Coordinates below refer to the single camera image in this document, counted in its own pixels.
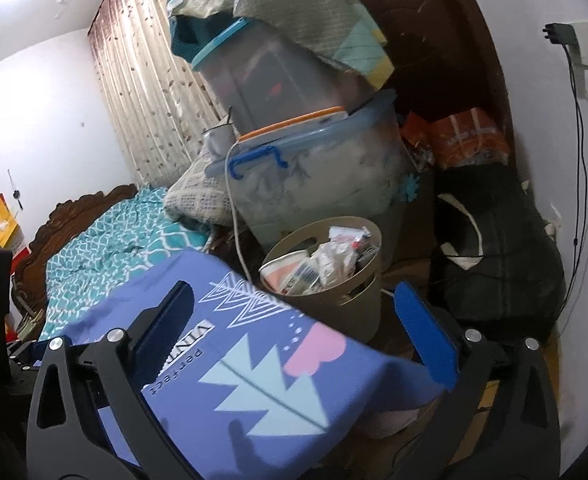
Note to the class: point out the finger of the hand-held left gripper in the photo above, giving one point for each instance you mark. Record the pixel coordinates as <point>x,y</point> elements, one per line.
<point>26,355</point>

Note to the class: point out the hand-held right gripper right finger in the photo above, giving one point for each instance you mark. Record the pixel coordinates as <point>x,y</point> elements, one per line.
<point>426,335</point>

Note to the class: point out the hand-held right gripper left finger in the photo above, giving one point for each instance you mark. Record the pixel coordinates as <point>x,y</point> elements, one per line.
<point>166,335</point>

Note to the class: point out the beige plastic waste bin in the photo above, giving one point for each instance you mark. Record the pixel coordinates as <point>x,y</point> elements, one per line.
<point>324,310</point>

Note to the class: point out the blue printed blanket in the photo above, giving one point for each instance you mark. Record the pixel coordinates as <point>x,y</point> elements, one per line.
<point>199,275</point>

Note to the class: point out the black tote bag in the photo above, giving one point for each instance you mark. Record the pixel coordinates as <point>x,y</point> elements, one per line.
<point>498,260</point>

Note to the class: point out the teal patterned bedspread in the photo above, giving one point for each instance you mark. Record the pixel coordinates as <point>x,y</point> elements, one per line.
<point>114,240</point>

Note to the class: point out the carved wooden headboard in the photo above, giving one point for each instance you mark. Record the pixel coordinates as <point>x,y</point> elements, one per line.
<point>74,210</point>

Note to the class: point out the patterned beige pillow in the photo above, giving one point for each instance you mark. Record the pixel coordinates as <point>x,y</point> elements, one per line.
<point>194,195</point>

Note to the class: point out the orange plastic package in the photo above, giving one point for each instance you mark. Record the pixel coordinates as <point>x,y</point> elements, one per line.
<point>468,135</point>

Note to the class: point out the beige leaf-print curtain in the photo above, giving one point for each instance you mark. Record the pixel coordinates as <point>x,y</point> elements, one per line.
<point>149,85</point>

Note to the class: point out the grey translucent storage box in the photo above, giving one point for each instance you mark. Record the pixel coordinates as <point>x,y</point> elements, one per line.
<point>274,80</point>

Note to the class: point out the dark wooden door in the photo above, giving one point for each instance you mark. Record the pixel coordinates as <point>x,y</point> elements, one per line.
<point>423,35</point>

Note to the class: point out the black power adapter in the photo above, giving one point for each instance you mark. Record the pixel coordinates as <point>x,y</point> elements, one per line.
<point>559,33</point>

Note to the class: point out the green patchwork quilt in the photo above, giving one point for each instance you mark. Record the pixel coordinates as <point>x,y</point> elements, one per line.
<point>299,5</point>

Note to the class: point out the black hanging wall ornament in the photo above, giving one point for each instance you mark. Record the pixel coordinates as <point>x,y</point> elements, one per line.
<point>16,194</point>

